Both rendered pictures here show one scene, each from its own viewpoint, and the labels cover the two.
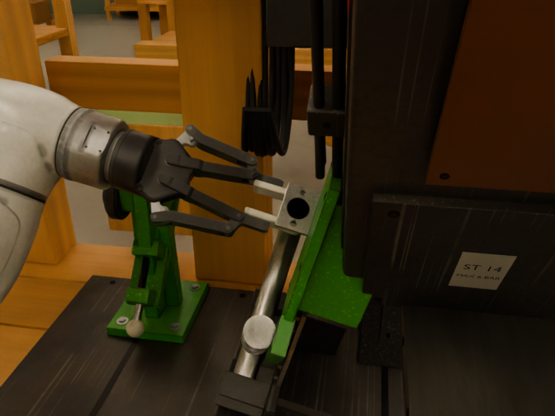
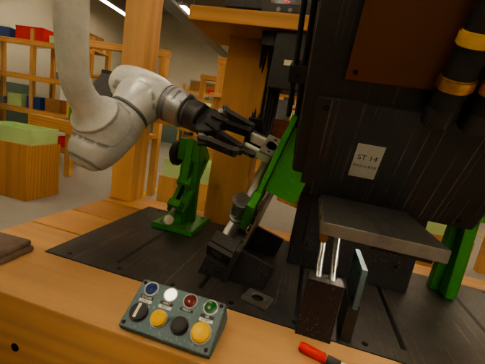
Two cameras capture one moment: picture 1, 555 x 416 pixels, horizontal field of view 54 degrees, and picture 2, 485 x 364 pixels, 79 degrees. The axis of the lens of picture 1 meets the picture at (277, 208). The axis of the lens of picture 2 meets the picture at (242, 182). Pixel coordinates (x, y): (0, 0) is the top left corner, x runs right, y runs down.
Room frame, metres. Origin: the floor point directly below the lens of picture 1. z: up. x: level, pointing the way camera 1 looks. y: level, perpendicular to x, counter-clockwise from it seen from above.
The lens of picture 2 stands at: (-0.11, 0.00, 1.24)
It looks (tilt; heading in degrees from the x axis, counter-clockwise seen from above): 11 degrees down; 3
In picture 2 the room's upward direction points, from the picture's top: 10 degrees clockwise
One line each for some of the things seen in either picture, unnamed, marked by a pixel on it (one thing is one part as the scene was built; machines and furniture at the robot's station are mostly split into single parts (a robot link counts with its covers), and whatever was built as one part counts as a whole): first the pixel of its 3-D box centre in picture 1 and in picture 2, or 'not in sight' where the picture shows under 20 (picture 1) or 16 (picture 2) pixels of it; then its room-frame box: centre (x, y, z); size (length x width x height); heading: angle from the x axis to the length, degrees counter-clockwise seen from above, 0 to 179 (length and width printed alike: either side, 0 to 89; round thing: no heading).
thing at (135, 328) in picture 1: (137, 314); (171, 213); (0.67, 0.22, 0.96); 0.06 x 0.03 x 0.06; 171
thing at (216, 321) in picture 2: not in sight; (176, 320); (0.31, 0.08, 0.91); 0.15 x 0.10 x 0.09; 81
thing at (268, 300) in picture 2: not in sight; (257, 298); (0.43, -0.05, 0.90); 0.06 x 0.04 x 0.01; 66
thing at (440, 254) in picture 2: (476, 324); (360, 210); (0.46, -0.21, 1.11); 0.39 x 0.16 x 0.03; 171
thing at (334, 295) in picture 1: (338, 249); (289, 165); (0.52, -0.07, 1.17); 0.13 x 0.12 x 0.20; 81
